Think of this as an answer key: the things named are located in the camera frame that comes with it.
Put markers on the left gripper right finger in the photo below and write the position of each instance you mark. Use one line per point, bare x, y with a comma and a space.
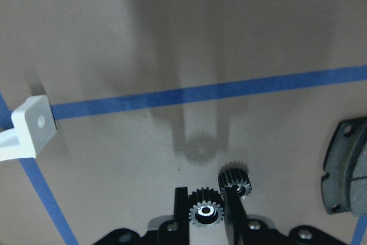
235, 217

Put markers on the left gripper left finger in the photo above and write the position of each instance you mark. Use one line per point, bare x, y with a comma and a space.
180, 226

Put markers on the black bearing gear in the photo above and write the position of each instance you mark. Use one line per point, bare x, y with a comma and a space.
206, 208
235, 174

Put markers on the grey brake pad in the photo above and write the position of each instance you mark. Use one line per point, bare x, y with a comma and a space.
344, 183

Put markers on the brown paper table cover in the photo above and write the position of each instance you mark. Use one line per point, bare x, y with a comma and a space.
185, 87

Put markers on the white curved plastic bracket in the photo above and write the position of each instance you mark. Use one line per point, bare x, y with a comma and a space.
33, 128

